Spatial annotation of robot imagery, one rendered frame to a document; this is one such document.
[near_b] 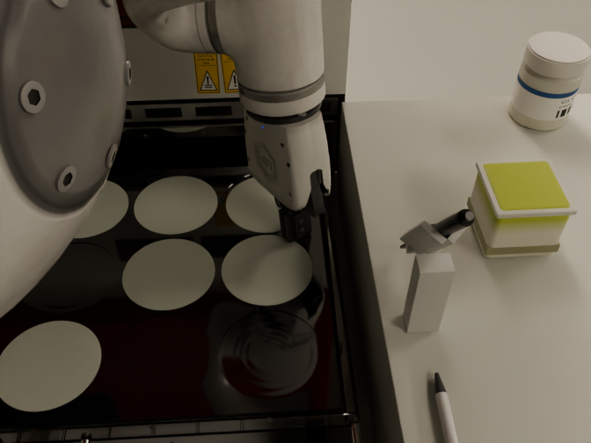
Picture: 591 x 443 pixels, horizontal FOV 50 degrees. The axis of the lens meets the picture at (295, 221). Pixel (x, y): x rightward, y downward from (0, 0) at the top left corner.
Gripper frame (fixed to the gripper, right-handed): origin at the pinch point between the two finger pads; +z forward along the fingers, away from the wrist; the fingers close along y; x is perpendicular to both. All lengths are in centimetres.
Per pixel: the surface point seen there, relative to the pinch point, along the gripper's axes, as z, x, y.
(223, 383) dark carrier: 3.8, -16.5, 11.9
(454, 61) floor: 75, 155, -125
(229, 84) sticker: -9.9, 2.3, -16.6
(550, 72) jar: -11.5, 29.7, 8.4
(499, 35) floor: 75, 186, -129
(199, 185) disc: 0.2, -5.3, -13.8
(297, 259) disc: 2.6, -2.0, 3.1
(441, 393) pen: -1.6, -3.9, 27.4
